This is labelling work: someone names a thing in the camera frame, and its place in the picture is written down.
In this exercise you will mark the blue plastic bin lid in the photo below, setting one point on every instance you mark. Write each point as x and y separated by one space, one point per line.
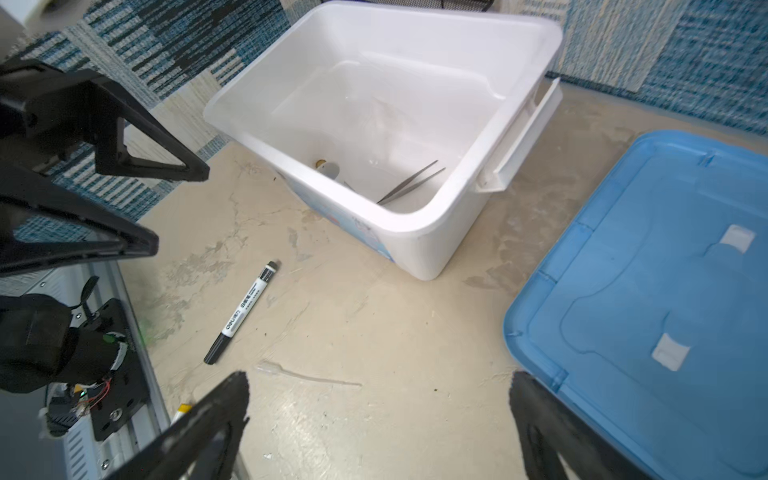
648 317

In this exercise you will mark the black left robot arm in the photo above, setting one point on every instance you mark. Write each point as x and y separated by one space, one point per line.
38 340

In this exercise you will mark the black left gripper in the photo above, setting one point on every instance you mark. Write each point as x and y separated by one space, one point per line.
45 115

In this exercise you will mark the black marker pen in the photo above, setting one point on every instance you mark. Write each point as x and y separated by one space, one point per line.
241 312

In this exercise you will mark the small white ceramic dish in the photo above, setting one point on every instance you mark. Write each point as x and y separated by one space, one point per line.
330 170

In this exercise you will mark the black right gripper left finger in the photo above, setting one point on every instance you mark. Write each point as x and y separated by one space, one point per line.
202 444

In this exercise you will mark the clear plastic beaker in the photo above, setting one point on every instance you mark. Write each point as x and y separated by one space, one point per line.
351 107

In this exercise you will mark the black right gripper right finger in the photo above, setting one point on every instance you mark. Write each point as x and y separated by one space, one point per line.
552 437

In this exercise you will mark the white yellow marker pen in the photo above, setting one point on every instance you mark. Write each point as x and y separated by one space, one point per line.
182 410

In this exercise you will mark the white plastic storage bin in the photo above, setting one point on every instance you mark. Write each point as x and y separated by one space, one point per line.
466 85

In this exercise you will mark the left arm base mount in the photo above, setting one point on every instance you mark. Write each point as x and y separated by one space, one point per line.
105 384

